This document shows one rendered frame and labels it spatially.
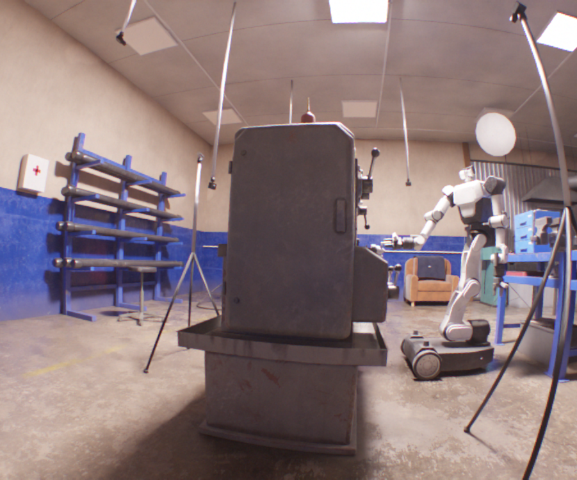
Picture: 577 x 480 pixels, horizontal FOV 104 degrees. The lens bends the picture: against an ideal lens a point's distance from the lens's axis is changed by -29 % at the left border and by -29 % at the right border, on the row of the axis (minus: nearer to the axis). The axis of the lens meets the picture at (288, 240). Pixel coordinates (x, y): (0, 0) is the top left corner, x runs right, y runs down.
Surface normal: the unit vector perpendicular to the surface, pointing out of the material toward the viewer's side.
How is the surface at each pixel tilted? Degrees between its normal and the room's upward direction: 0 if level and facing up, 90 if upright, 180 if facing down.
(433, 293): 90
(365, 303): 90
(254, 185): 90
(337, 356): 90
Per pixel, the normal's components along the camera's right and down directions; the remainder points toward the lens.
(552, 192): -0.19, -0.21
